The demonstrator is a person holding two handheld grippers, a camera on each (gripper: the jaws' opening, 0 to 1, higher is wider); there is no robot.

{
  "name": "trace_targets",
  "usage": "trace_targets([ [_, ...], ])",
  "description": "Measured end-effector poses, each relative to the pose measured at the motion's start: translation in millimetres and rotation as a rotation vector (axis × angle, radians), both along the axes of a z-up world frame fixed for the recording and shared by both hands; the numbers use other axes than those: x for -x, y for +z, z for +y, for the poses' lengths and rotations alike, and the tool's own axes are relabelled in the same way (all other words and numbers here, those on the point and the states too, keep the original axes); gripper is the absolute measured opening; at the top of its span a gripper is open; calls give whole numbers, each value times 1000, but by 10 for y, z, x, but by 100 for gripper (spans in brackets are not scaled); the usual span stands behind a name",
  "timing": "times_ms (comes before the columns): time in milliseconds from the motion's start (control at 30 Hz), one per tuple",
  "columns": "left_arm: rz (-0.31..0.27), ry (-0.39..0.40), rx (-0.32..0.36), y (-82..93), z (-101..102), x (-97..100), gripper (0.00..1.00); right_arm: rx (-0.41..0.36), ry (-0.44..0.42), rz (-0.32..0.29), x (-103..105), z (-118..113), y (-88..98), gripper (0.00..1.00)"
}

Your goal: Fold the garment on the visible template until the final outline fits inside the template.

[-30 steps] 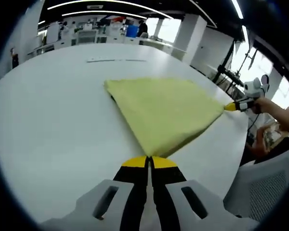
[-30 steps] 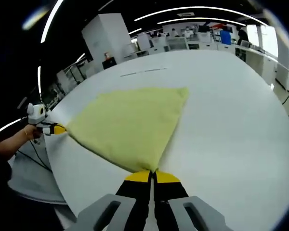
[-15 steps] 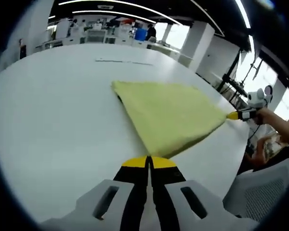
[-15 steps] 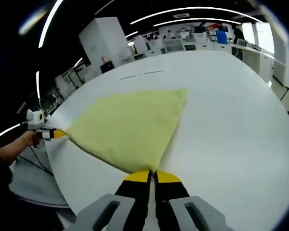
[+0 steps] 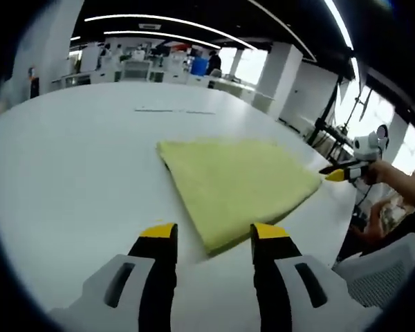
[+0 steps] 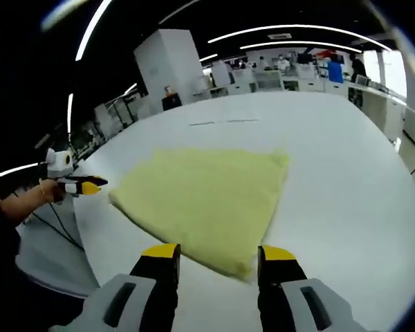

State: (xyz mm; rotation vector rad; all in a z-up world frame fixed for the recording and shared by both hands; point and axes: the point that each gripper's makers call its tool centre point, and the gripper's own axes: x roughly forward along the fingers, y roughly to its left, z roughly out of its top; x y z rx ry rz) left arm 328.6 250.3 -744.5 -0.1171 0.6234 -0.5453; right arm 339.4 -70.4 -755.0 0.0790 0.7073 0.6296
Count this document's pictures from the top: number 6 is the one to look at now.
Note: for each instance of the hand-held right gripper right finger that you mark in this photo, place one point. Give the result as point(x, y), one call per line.
point(287, 304)

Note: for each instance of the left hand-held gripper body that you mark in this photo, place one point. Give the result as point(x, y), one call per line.
point(58, 164)

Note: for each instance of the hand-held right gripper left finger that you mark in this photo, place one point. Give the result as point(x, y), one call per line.
point(148, 297)

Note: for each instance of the yellow blue grey garment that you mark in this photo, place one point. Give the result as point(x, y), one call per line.
point(207, 204)

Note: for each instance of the person's left hand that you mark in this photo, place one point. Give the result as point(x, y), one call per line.
point(50, 192)

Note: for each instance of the short ceiling light strip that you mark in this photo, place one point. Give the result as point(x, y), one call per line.
point(17, 169)
point(70, 112)

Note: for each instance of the grey white table cover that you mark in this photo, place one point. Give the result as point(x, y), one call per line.
point(52, 256)

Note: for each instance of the black cabinet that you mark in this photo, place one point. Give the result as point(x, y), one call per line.
point(171, 102)

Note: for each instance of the person's dark clothing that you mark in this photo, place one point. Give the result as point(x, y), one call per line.
point(3, 276)

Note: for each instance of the long ceiling light strip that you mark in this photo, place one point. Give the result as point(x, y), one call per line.
point(90, 29)

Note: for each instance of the white square pillar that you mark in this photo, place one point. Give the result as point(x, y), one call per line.
point(169, 65)

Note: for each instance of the white desk row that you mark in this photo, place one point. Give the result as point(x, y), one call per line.
point(380, 107)

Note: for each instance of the blue container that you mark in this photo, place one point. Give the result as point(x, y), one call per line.
point(335, 72)

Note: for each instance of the curved ceiling light strip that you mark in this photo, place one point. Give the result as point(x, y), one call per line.
point(297, 27)
point(297, 43)

